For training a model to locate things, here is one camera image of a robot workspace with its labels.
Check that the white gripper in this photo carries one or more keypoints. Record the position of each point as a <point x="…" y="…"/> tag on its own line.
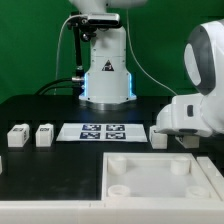
<point x="190" y="115"/>

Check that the white square table top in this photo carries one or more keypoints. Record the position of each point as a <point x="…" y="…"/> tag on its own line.
<point x="158" y="175"/>

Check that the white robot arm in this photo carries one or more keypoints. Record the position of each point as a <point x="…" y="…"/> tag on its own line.
<point x="108" y="83"/>

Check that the white right fence bar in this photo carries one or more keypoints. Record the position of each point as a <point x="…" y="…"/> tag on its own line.
<point x="213" y="175"/>

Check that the white fence bar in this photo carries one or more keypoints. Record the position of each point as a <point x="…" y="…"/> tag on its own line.
<point x="213" y="175"/>
<point x="113" y="212"/>

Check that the white front fence bar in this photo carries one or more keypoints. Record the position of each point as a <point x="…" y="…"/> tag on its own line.
<point x="113" y="212"/>

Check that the white sheet with tags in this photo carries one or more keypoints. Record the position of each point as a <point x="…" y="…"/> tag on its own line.
<point x="102" y="132"/>

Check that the black camera stand pole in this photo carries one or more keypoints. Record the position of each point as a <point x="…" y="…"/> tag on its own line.
<point x="79" y="64"/>

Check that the black camera on stand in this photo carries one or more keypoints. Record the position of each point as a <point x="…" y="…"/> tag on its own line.
<point x="88" y="24"/>

